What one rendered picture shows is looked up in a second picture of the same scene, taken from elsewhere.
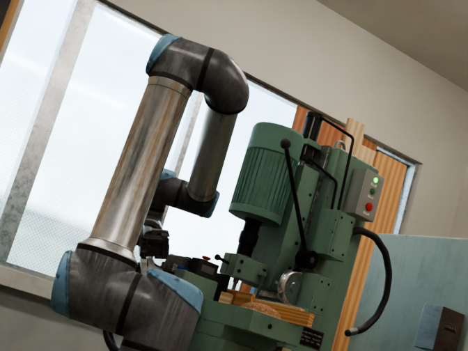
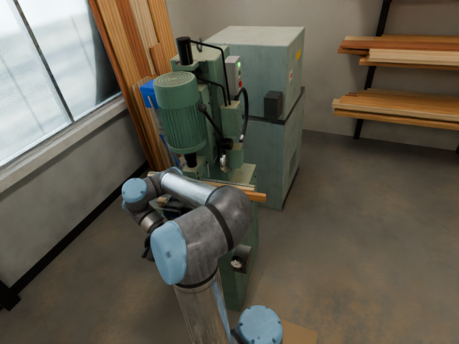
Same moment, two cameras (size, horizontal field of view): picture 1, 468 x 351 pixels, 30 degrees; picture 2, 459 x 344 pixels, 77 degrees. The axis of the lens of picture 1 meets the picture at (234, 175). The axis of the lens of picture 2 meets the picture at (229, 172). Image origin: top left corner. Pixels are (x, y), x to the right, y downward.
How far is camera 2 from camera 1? 2.10 m
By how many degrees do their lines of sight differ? 58
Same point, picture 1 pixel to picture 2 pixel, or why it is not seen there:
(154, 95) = (199, 299)
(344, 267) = not seen: hidden behind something
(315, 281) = (238, 154)
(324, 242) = (233, 129)
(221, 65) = (243, 232)
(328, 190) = (218, 93)
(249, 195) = (186, 142)
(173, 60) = (199, 270)
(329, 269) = not seen: hidden behind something
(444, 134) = not seen: outside the picture
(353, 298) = (162, 37)
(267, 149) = (182, 108)
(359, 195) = (235, 83)
